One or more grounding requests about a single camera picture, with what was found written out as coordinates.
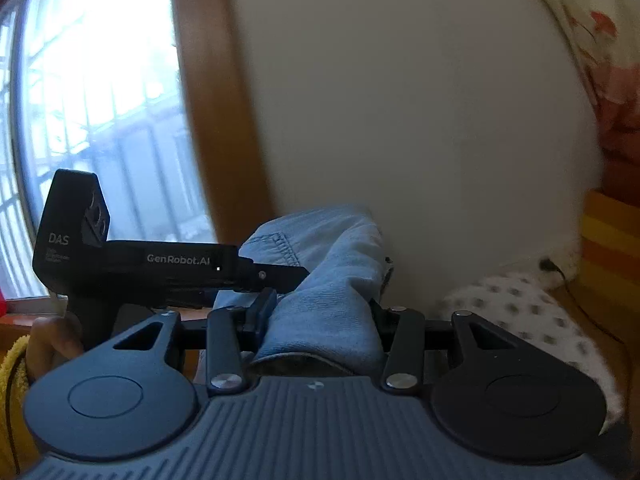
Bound white and pink floral curtain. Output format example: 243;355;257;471
515;0;640;197

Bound window with metal frame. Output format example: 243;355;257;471
0;0;222;307

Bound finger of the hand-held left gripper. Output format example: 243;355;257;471
234;258;311;294

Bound person's left hand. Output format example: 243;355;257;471
24;311;84;381

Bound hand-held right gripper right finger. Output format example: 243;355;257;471
369;299;531;394

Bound orange yellow striped blanket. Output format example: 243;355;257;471
580;187;640;292

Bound wooden window surround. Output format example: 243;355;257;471
0;0;277;342

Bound light blue jeans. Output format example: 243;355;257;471
195;203;396;379

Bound black power cable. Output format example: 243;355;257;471
538;257;629;347

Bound white dotted pillow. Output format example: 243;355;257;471
439;270;624;434

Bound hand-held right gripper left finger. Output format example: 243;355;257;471
100;287;279;394

